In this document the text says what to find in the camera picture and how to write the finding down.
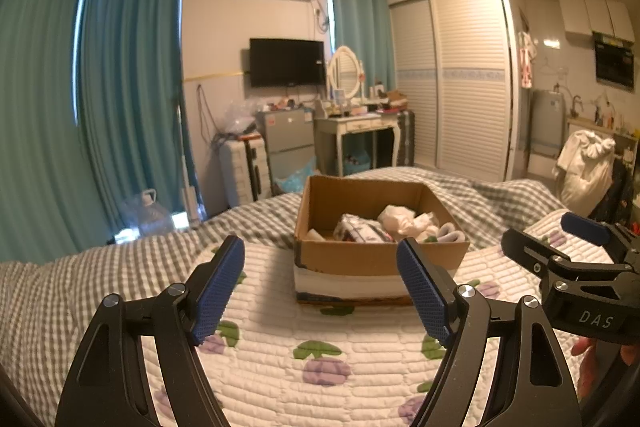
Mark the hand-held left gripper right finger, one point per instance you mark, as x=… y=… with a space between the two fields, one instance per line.
x=422 y=292

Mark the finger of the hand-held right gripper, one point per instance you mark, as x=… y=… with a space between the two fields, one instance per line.
x=535 y=254
x=585 y=227

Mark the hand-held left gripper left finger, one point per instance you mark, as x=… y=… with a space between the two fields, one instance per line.
x=217 y=292

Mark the white pink cloth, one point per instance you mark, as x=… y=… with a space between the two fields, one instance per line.
x=400 y=219

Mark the brown cardboard box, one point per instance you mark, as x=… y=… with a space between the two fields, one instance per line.
x=350 y=257

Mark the floral tissue pack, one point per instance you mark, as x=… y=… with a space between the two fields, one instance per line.
x=360 y=229

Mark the person's right hand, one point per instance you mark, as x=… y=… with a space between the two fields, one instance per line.
x=590 y=357

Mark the quilted floral mat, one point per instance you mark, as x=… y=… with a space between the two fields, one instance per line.
x=310 y=322

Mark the large water bottle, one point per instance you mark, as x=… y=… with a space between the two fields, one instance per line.
x=150 y=214

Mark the grey washing machine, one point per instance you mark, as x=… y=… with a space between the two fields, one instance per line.
x=547 y=127

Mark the white suitcase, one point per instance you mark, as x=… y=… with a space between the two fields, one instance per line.
x=237 y=172

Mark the blue plastic bag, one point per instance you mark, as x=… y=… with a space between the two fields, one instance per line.
x=292 y=179

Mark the dark suitcase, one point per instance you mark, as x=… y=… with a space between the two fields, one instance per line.
x=406 y=137

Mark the black range hood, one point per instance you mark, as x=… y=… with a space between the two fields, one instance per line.
x=614 y=62

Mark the small silver fridge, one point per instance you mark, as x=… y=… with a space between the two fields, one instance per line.
x=285 y=132

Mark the clear plastic bag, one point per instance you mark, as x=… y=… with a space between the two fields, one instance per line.
x=242 y=119

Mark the pink hanging clothes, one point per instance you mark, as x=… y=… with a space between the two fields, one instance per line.
x=525 y=62

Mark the white dressing table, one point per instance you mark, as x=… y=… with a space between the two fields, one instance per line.
x=355 y=124

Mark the white sliding door wardrobe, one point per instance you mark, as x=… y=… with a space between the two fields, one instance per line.
x=470 y=77

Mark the white oval mirror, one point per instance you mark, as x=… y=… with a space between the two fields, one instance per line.
x=345 y=72

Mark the wide teal curtain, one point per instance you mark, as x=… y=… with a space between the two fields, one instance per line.
x=35 y=117

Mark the narrow teal curtain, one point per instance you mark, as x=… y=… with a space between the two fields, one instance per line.
x=360 y=17

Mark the white wall cabinets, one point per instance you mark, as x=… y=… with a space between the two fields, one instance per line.
x=590 y=14

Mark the black wall television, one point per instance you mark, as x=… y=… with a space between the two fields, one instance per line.
x=286 y=62

